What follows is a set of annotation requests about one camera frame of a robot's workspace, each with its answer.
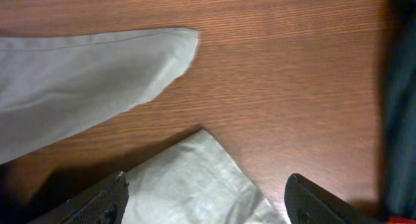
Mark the khaki green shorts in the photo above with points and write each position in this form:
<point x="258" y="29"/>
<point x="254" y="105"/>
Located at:
<point x="53" y="88"/>

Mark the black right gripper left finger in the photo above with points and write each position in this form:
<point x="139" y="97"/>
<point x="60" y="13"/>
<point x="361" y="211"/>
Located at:
<point x="102" y="203"/>

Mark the red printed t-shirt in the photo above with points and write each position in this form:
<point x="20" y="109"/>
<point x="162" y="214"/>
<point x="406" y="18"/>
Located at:
<point x="400" y="220"/>

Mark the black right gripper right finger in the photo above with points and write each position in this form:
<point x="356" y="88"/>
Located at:
<point x="308" y="203"/>

